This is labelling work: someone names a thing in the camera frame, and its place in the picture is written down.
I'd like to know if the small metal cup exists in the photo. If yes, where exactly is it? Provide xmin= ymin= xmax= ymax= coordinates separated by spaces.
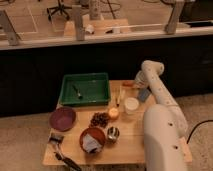
xmin=107 ymin=127 xmax=120 ymax=142

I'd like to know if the green plastic tray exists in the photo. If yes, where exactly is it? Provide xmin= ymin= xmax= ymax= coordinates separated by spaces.
xmin=59 ymin=73 xmax=111 ymax=107

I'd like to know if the black office chair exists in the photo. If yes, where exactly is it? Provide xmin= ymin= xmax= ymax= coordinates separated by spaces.
xmin=46 ymin=0 xmax=70 ymax=21

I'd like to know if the small tool in tray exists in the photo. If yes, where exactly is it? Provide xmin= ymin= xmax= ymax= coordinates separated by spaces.
xmin=72 ymin=85 xmax=83 ymax=99

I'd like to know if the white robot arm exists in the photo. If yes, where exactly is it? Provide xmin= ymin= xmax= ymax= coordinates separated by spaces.
xmin=135 ymin=60 xmax=188 ymax=171

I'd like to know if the white plastic cup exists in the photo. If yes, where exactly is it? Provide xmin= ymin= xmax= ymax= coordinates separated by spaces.
xmin=124 ymin=97 xmax=139 ymax=114

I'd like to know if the yellow handled utensil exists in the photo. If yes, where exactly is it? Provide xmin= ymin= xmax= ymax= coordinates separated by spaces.
xmin=115 ymin=87 xmax=125 ymax=107

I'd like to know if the bunch of dark grapes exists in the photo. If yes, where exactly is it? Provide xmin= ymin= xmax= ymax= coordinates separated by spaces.
xmin=90 ymin=113 xmax=109 ymax=128

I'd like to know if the red brown bowl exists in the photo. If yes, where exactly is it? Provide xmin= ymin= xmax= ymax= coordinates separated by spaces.
xmin=79 ymin=127 xmax=106 ymax=153

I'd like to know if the black cable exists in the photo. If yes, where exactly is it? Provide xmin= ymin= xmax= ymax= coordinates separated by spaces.
xmin=186 ymin=119 xmax=213 ymax=145

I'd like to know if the black handled brush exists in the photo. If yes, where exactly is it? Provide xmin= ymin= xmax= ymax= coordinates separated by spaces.
xmin=48 ymin=133 xmax=82 ymax=171

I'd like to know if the purple plate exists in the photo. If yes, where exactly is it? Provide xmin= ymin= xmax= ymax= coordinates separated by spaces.
xmin=49 ymin=107 xmax=76 ymax=132

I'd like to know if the orange fruit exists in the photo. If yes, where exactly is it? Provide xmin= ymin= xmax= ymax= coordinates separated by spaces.
xmin=108 ymin=108 xmax=119 ymax=120

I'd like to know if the grey blue cloth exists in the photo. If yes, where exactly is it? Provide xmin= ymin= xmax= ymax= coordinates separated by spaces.
xmin=82 ymin=134 xmax=102 ymax=153

